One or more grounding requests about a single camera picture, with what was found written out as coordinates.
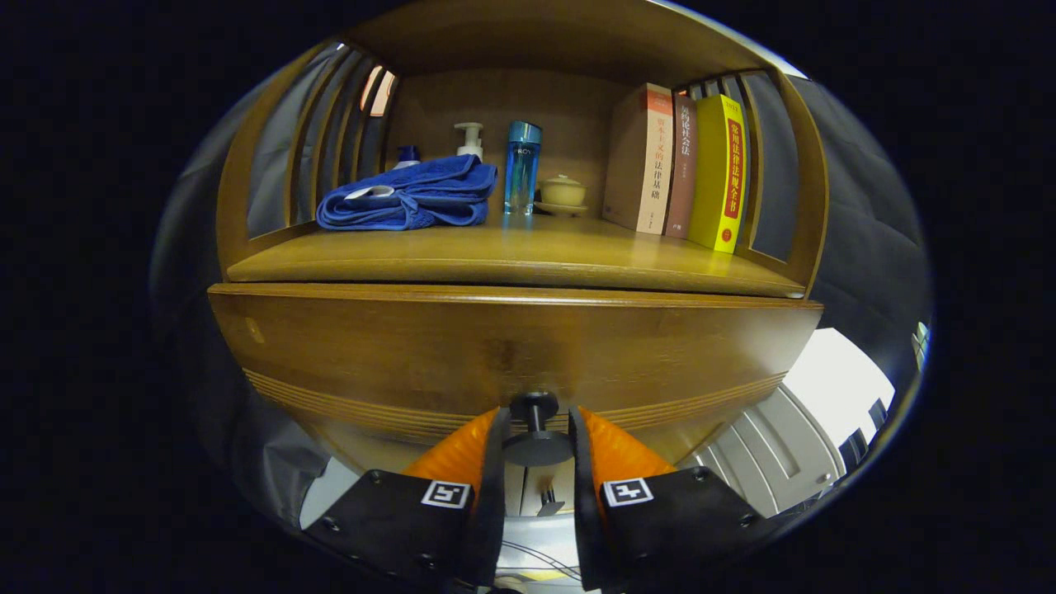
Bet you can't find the wooden countertop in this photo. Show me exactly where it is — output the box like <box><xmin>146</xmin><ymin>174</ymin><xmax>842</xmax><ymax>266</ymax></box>
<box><xmin>227</xmin><ymin>210</ymin><xmax>807</xmax><ymax>299</ymax></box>

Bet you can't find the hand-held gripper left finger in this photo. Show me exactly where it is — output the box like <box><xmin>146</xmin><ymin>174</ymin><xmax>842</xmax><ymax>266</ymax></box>
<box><xmin>301</xmin><ymin>406</ymin><xmax>511</xmax><ymax>591</ymax></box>

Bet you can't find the brown book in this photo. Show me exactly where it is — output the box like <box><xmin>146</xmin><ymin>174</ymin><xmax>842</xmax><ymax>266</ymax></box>
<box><xmin>664</xmin><ymin>93</ymin><xmax>699</xmax><ymax>240</ymax></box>

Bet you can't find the blue folded towel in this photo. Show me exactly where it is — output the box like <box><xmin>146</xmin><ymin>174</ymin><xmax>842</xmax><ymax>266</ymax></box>
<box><xmin>316</xmin><ymin>154</ymin><xmax>498</xmax><ymax>231</ymax></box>

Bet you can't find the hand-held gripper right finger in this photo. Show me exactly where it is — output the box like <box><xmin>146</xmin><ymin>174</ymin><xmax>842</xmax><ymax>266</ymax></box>
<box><xmin>568</xmin><ymin>406</ymin><xmax>764</xmax><ymax>592</ymax></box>

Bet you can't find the beige book orange label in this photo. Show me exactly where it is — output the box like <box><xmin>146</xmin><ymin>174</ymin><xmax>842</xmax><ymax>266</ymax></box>
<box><xmin>601</xmin><ymin>82</ymin><xmax>674</xmax><ymax>236</ymax></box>

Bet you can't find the white panelled door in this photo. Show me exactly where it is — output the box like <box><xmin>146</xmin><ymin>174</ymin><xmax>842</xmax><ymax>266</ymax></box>
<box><xmin>685</xmin><ymin>384</ymin><xmax>851</xmax><ymax>516</ymax></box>

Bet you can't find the black drawer knob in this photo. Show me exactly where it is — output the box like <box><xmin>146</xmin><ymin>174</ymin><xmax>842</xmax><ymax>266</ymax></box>
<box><xmin>501</xmin><ymin>392</ymin><xmax>574</xmax><ymax>468</ymax></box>

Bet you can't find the black floor cable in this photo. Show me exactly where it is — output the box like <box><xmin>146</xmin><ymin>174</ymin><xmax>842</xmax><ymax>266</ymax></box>
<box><xmin>495</xmin><ymin>540</ymin><xmax>582</xmax><ymax>582</ymax></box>

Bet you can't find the blue glass bottle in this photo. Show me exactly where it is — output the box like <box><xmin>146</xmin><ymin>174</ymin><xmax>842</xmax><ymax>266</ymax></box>
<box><xmin>503</xmin><ymin>120</ymin><xmax>543</xmax><ymax>216</ymax></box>

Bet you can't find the wooden cabinet door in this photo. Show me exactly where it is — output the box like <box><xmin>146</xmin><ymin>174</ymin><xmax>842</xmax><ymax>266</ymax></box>
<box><xmin>528</xmin><ymin>462</ymin><xmax>577</xmax><ymax>518</ymax></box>
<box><xmin>503</xmin><ymin>464</ymin><xmax>530</xmax><ymax>518</ymax></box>

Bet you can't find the wooden cabinet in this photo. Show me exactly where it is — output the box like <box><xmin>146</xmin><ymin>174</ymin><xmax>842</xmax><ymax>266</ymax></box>
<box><xmin>206</xmin><ymin>0</ymin><xmax>830</xmax><ymax>529</ymax></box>

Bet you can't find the wooden drawer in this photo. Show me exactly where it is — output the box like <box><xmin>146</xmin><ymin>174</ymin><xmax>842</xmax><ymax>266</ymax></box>
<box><xmin>208</xmin><ymin>283</ymin><xmax>824</xmax><ymax>475</ymax></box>

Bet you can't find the yellow lidded tea cup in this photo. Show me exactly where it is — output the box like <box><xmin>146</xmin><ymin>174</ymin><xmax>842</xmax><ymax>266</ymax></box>
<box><xmin>534</xmin><ymin>174</ymin><xmax>590</xmax><ymax>218</ymax></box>

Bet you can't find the yellow book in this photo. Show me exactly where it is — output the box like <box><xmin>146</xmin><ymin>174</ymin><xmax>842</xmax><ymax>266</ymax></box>
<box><xmin>688</xmin><ymin>93</ymin><xmax>747</xmax><ymax>254</ymax></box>

